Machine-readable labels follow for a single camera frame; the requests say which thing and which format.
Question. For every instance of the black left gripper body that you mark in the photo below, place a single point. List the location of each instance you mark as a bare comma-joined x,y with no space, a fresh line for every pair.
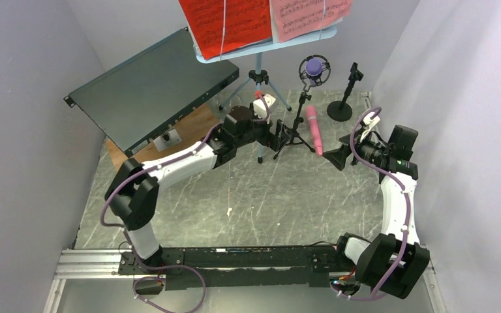
259,132

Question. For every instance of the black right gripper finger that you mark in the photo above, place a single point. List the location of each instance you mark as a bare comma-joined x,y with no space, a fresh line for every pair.
350,139
338,157

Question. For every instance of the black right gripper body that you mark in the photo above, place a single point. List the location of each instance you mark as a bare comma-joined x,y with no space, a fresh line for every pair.
369,151

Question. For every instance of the black round-base mic stand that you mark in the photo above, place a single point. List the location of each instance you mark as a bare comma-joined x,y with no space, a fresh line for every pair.
340,110

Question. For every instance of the pink microphone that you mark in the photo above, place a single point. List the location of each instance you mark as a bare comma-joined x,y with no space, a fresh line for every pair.
311,116

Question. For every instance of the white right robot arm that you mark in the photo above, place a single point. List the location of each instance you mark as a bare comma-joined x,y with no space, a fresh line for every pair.
394,260

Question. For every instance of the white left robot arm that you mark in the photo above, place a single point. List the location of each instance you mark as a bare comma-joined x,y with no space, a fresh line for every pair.
134,192

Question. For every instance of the brown wooden board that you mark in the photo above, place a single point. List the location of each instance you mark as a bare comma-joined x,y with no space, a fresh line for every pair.
190,129

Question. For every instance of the light blue music stand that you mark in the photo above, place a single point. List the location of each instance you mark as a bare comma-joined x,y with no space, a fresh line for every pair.
260,76

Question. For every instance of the black tripod mic stand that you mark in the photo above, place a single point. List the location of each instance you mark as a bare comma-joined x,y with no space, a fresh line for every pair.
305,96

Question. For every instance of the purple microphone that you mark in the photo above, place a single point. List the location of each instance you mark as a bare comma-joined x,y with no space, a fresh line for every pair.
313,70

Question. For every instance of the red sheet music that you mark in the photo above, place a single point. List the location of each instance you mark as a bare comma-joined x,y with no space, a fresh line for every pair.
220,27

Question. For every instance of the dark grey rack unit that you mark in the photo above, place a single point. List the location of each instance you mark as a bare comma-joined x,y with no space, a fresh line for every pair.
145,96

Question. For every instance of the pink sheet music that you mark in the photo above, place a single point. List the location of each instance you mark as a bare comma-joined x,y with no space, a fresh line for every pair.
294,18

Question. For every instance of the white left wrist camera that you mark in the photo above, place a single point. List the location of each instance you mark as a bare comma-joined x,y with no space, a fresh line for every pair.
263,104

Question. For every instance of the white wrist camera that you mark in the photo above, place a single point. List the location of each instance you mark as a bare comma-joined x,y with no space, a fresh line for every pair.
263,104
369,122

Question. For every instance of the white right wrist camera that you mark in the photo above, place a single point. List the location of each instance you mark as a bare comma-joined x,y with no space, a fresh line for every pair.
369,122

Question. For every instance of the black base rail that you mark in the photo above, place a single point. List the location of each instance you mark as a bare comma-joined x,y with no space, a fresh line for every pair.
312,265

